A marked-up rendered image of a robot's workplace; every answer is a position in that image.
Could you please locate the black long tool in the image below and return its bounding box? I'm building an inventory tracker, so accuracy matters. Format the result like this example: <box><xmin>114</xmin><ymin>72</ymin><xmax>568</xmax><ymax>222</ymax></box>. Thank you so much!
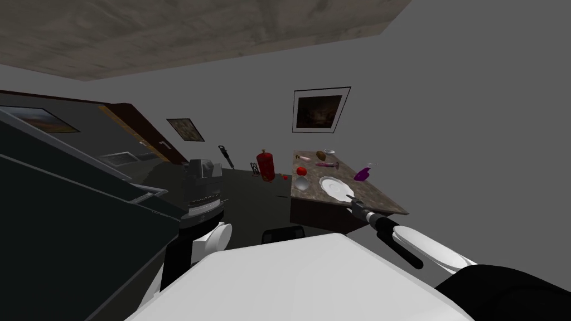
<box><xmin>217</xmin><ymin>144</ymin><xmax>235</xmax><ymax>171</ymax></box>

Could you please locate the brown marble top table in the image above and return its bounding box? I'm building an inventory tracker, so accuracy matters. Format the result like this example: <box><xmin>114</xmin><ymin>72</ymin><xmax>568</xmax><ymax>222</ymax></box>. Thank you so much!
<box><xmin>289</xmin><ymin>150</ymin><xmax>409</xmax><ymax>235</ymax></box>

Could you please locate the dark large cabinet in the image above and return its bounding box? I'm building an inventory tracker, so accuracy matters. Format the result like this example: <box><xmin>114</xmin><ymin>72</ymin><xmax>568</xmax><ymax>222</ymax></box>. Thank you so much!
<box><xmin>0</xmin><ymin>109</ymin><xmax>185</xmax><ymax>321</ymax></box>

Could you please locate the white framed dark picture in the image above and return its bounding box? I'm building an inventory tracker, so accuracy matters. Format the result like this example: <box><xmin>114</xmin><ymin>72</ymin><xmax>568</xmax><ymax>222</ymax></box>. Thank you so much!
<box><xmin>292</xmin><ymin>86</ymin><xmax>352</xmax><ymax>134</ymax></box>

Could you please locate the dark landscape picture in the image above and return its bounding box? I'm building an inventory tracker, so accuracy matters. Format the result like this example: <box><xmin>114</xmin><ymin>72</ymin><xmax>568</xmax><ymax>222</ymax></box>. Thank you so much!
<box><xmin>0</xmin><ymin>105</ymin><xmax>81</xmax><ymax>135</ymax></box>

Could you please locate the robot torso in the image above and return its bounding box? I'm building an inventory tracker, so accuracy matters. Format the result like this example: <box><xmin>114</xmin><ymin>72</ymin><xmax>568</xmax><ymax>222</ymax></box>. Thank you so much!
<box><xmin>124</xmin><ymin>225</ymin><xmax>475</xmax><ymax>321</ymax></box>

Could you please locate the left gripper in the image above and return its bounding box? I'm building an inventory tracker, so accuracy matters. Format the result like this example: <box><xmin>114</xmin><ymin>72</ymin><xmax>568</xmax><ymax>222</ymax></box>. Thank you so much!
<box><xmin>182</xmin><ymin>158</ymin><xmax>224</xmax><ymax>198</ymax></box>

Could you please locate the white plate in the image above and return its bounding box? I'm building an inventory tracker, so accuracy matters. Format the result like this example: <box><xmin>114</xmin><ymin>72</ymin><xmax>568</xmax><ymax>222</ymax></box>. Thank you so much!
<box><xmin>318</xmin><ymin>176</ymin><xmax>356</xmax><ymax>203</ymax></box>

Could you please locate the brown wooden door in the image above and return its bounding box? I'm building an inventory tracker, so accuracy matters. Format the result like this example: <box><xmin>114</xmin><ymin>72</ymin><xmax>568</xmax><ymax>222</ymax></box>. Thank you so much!
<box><xmin>97</xmin><ymin>103</ymin><xmax>189</xmax><ymax>167</ymax></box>

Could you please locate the red fire extinguisher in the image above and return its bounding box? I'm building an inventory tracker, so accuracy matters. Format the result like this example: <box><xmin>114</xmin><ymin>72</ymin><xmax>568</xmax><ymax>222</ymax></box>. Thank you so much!
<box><xmin>256</xmin><ymin>149</ymin><xmax>276</xmax><ymax>183</ymax></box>

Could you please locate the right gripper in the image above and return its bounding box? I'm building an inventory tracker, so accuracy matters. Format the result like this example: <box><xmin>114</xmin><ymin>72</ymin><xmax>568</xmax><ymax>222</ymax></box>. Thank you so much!
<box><xmin>350</xmin><ymin>200</ymin><xmax>371</xmax><ymax>222</ymax></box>

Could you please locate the purple spray bottle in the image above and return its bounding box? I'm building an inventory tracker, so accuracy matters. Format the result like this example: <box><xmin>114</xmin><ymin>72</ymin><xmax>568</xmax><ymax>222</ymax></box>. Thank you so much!
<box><xmin>353</xmin><ymin>162</ymin><xmax>380</xmax><ymax>183</ymax></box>

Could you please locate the brown mottled picture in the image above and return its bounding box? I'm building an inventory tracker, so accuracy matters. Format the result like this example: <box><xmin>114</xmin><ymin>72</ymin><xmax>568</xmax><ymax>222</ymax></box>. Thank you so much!
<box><xmin>166</xmin><ymin>118</ymin><xmax>206</xmax><ymax>143</ymax></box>

